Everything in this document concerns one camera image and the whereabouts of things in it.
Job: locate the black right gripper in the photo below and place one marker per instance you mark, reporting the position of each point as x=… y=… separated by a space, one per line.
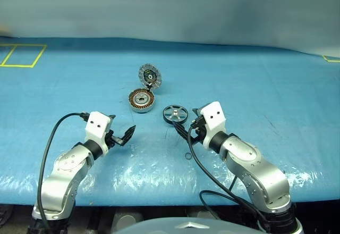
x=199 y=130

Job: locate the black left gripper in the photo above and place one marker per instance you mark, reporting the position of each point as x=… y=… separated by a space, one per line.
x=111 y=139

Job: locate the black spoked wheel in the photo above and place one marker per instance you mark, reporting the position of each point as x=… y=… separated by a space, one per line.
x=175 y=114

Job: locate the silver motor stator housing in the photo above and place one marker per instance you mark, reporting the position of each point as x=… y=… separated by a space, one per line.
x=142 y=101

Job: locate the round motor cover with circuit board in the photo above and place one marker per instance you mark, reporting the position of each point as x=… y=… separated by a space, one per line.
x=150 y=75

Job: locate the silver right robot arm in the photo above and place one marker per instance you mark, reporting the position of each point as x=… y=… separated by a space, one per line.
x=260 y=170

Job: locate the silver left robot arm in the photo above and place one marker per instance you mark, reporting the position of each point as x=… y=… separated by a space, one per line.
x=66 y=170

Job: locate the blue table cover sheet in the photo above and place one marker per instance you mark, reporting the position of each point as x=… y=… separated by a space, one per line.
x=239 y=85

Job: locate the grey rounded shape under table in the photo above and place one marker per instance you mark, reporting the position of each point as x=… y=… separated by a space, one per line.
x=197 y=214
x=126 y=219

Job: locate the grey robot torso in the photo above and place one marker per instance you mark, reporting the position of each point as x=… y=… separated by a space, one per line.
x=159 y=226

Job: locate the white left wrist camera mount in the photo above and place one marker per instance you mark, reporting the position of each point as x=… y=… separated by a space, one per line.
x=97 y=127

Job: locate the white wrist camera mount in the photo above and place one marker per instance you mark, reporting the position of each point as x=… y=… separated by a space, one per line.
x=213 y=119
x=97 y=127

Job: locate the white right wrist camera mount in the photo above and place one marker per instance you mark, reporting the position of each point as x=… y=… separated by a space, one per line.
x=213 y=119

